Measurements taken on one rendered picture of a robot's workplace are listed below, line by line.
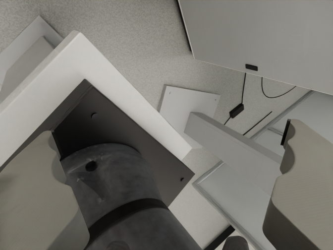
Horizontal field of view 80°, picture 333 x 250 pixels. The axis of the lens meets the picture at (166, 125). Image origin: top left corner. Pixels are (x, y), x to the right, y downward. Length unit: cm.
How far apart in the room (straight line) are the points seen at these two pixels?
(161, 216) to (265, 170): 90
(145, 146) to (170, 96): 98
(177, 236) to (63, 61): 21
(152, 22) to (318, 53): 74
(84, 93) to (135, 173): 10
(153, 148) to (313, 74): 65
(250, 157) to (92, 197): 96
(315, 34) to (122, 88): 62
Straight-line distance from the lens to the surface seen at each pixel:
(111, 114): 25
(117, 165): 23
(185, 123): 140
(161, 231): 19
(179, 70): 128
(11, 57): 101
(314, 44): 79
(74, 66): 26
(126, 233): 19
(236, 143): 114
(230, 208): 178
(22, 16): 101
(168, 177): 36
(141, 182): 23
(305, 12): 76
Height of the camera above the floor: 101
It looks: 48 degrees down
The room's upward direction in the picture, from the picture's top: 128 degrees clockwise
